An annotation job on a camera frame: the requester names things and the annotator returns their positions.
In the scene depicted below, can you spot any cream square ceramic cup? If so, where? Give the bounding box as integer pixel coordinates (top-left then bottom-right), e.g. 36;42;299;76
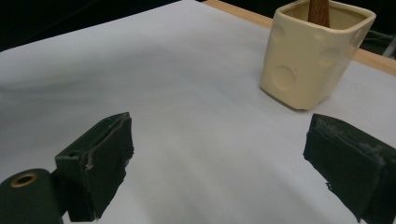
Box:
259;0;377;112

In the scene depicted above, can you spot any white table sheet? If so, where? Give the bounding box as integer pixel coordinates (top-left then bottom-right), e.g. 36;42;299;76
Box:
0;0;396;224

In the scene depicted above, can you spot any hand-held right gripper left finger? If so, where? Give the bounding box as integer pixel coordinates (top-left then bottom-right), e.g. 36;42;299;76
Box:
55;111;135;223

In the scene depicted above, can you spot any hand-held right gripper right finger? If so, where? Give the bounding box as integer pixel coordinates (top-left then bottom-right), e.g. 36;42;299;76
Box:
303;113;396;224

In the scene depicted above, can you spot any wooden paddle hairbrush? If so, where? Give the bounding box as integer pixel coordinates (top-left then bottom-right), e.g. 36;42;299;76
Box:
307;0;331;29

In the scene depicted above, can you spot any white metal stand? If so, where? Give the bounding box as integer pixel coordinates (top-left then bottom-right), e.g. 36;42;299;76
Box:
382;36;396;60

